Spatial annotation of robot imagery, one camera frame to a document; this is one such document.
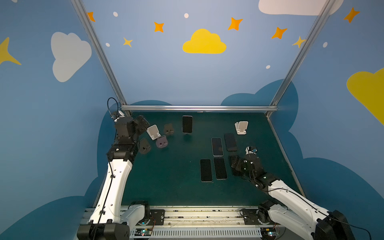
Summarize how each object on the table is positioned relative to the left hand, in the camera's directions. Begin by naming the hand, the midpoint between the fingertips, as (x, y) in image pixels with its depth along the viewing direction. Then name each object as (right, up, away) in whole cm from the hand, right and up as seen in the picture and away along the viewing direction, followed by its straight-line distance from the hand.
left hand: (139, 120), depth 73 cm
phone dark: (+35, -30, +17) cm, 49 cm away
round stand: (-5, -17, +22) cm, 28 cm away
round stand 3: (+9, -5, +32) cm, 33 cm away
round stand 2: (+6, -13, +26) cm, 30 cm away
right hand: (+54, -21, +13) cm, 59 cm away
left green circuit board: (+3, -54, -2) cm, 54 cm away
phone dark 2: (+43, -29, +17) cm, 55 cm away
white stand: (-1, -7, +28) cm, 29 cm away
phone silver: (+43, -17, +28) cm, 54 cm away
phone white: (+53, -14, +31) cm, 63 cm away
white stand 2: (+62, -4, +34) cm, 71 cm away
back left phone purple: (+23, -1, +29) cm, 37 cm away
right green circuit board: (+64, -55, -2) cm, 84 cm away
